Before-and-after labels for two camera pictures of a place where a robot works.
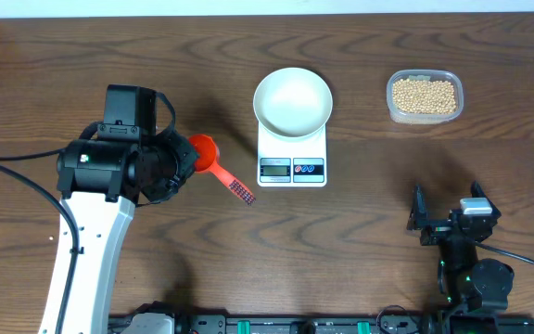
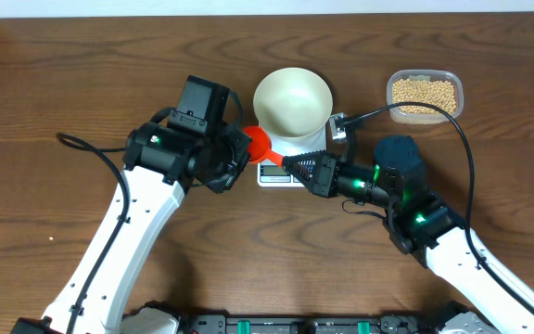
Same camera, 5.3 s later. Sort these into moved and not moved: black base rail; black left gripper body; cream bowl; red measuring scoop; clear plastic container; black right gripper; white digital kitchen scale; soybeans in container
Moved: black right gripper; red measuring scoop; black left gripper body
Not moved: cream bowl; clear plastic container; black base rail; soybeans in container; white digital kitchen scale
